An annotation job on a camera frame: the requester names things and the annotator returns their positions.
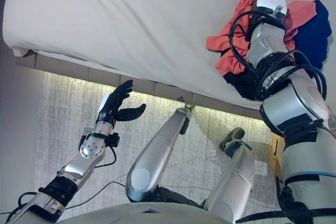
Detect black torso strap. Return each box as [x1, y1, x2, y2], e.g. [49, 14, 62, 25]
[235, 176, 336, 224]

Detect silver robot right leg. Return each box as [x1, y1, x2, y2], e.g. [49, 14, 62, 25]
[202, 127, 257, 222]

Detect bed with beige cover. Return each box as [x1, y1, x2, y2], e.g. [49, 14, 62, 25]
[2, 0, 336, 112]

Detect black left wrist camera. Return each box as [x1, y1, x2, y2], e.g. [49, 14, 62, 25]
[109, 132, 120, 147]

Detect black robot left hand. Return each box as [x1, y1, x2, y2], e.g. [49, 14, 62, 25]
[96, 79, 147, 126]

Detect grey robot torso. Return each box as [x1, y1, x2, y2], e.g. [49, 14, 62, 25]
[56, 201, 232, 224]

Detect silver robot left leg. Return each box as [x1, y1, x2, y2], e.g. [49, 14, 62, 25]
[125, 103, 196, 204]

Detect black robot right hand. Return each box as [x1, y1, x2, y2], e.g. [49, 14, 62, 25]
[250, 0, 288, 23]

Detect wicker laundry basket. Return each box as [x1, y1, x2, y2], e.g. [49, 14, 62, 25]
[266, 132, 286, 180]

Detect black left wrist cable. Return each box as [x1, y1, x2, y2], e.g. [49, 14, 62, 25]
[94, 145, 118, 168]

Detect silver robot leg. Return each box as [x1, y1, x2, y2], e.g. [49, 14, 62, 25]
[202, 127, 257, 222]
[125, 103, 196, 204]

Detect black garment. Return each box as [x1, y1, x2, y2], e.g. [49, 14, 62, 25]
[222, 0, 331, 101]

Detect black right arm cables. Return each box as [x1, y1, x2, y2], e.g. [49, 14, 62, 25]
[228, 10, 328, 101]

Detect orange shirt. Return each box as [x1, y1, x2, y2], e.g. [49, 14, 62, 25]
[206, 0, 317, 76]

